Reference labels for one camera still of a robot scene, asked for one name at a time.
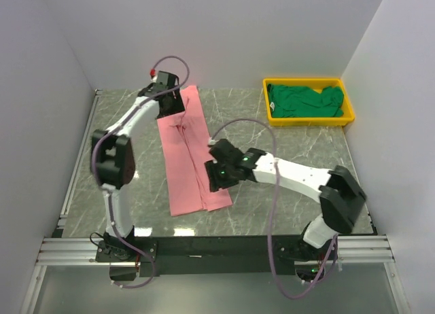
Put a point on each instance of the pink t shirt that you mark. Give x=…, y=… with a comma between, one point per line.
x=184, y=138

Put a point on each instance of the yellow plastic bin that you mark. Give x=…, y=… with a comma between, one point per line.
x=317, y=84

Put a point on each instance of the aluminium frame rail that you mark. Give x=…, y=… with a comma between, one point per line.
x=57, y=251

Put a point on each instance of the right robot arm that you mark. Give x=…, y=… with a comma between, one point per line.
x=336, y=190

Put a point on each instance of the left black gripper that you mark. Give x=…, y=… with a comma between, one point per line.
x=178, y=105

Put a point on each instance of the green t shirt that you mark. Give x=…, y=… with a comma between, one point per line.
x=305, y=102

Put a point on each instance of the black base beam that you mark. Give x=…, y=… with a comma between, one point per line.
x=210, y=255

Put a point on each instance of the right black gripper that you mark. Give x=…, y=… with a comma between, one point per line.
x=216, y=182

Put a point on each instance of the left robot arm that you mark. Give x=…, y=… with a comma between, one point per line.
x=112, y=156

